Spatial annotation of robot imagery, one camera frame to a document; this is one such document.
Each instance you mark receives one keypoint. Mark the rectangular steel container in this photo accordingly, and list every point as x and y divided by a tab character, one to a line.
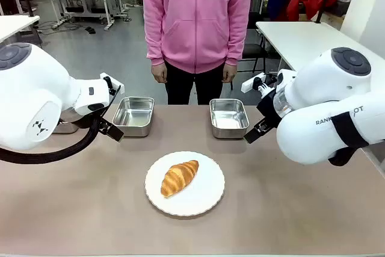
133	117
228	118
66	127

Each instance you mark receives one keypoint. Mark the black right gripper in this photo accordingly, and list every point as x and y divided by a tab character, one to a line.
270	109

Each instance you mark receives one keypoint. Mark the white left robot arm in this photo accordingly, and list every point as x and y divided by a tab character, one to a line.
36	88

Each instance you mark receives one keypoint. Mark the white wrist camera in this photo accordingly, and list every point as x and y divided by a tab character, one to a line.
118	86
248	85

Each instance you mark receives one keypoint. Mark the small white table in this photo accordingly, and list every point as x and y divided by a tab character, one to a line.
15	26

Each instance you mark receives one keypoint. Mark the golden brown croissant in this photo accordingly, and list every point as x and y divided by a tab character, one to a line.
179	178

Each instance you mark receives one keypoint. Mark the pink zip hoodie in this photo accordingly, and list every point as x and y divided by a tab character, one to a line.
195	19

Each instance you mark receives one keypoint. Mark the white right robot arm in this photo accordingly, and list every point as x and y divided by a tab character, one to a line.
316	136

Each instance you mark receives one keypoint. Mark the white scalloped plate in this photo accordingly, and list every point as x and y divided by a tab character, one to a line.
204	190

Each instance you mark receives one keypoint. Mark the black trousers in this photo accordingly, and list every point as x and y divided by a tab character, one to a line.
183	88

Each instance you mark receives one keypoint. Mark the black foot pedal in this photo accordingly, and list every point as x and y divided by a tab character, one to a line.
90	30

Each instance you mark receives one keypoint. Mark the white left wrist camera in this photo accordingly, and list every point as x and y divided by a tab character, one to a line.
118	86

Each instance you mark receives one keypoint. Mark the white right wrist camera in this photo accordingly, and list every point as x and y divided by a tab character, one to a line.
248	85

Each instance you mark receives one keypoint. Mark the person's left hand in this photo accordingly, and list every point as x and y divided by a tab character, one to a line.
229	73

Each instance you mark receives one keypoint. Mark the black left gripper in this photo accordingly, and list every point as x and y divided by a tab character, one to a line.
88	121

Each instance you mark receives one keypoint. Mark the person's right hand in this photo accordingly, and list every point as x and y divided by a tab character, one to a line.
159	74

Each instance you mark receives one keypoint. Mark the black chair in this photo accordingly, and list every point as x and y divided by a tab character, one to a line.
254	49

